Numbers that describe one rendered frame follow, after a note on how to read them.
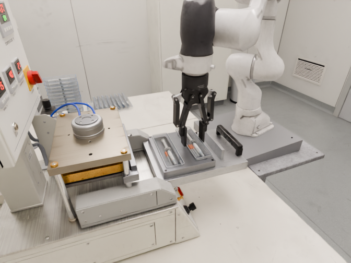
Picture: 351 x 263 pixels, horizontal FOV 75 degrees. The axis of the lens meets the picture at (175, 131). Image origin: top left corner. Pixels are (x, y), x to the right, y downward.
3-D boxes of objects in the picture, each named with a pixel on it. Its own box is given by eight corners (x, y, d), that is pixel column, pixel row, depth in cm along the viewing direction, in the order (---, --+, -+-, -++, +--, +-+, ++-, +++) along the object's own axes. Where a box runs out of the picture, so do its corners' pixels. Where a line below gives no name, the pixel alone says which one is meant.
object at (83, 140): (27, 206, 52) (5, 161, 45) (45, 136, 77) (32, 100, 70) (134, 181, 59) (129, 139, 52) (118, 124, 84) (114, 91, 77)
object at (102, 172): (61, 189, 56) (50, 158, 52) (66, 141, 74) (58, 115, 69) (131, 174, 61) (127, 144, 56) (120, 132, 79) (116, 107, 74)
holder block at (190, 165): (164, 179, 67) (163, 172, 65) (148, 142, 83) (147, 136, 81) (215, 167, 71) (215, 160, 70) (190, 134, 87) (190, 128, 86)
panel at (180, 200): (198, 230, 76) (175, 201, 65) (170, 172, 101) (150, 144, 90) (203, 227, 77) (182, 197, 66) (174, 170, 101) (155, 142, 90)
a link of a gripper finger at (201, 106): (192, 90, 69) (197, 88, 69) (200, 120, 75) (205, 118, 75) (198, 95, 65) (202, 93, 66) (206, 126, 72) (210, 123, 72)
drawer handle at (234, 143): (236, 156, 76) (238, 146, 74) (215, 133, 88) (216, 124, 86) (242, 155, 76) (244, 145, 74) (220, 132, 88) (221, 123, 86)
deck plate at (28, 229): (-18, 263, 51) (-20, 260, 50) (18, 166, 79) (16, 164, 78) (178, 208, 64) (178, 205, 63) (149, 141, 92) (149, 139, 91)
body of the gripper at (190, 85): (186, 78, 59) (185, 110, 64) (215, 74, 62) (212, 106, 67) (176, 70, 66) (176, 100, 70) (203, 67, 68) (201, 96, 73)
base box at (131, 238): (13, 297, 60) (-15, 260, 51) (36, 194, 90) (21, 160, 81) (200, 236, 75) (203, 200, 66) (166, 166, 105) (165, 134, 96)
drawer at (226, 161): (159, 192, 67) (158, 172, 63) (143, 150, 85) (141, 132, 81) (246, 170, 75) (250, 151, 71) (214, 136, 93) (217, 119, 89)
